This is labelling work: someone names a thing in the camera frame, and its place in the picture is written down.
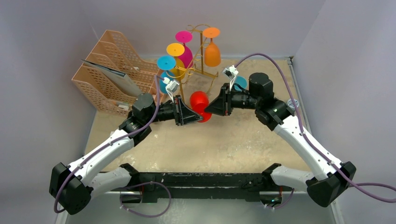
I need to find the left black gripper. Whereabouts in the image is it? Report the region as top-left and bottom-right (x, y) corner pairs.
(145, 95), (203, 126)

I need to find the red wine glass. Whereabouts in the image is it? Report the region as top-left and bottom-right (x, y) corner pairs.
(190, 91), (212, 123)

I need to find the blue wine glass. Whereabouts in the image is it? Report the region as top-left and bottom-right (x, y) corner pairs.
(233, 76), (248, 91)
(156, 56), (176, 94)

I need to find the orange wine glass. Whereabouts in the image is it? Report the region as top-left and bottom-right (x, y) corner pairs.
(203, 27), (221, 67)

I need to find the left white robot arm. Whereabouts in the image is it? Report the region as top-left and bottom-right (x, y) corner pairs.
(49, 93), (203, 215)

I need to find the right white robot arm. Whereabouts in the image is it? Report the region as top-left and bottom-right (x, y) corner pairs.
(205, 73), (356, 207)

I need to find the back yellow wine glass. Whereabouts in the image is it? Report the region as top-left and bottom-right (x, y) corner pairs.
(166, 43), (185, 79)

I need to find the magenta wine glass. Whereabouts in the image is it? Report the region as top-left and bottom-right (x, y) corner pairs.
(175, 31), (193, 69)

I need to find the grey folder in organizer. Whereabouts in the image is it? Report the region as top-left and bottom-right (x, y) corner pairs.
(82, 59), (143, 97)

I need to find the pink plastic file organizer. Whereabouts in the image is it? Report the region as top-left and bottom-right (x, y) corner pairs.
(72, 30), (164, 117)

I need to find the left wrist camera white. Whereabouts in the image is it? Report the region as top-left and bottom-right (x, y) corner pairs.
(162, 77), (180, 102)

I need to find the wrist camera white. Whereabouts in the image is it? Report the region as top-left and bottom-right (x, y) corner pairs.
(222, 65), (239, 91)
(162, 77), (180, 102)

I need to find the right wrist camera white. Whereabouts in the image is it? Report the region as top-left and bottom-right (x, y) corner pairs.
(222, 65), (239, 91)

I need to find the gold wire glass rack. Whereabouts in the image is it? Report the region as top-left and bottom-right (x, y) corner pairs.
(173, 24), (219, 99)

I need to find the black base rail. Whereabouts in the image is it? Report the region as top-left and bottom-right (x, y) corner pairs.
(120, 163), (291, 203)

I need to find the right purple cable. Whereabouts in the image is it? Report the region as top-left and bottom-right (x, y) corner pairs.
(233, 52), (396, 211)

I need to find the purple cable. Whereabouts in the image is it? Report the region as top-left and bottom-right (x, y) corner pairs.
(53, 76), (173, 218)
(233, 52), (396, 211)

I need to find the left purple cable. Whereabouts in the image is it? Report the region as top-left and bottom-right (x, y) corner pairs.
(53, 76), (173, 218)

